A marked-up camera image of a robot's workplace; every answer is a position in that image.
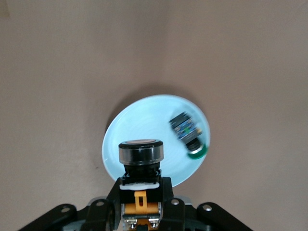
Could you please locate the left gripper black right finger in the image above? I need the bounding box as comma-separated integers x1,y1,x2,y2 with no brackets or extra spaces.
160,177,253,231

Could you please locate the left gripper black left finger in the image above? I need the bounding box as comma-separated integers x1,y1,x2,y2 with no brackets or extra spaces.
14,177,121,231

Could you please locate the orange push-button switch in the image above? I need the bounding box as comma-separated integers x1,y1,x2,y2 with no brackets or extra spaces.
117,138,165,231

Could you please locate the light blue round plate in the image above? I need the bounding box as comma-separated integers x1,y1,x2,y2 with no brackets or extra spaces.
102,94,211,187

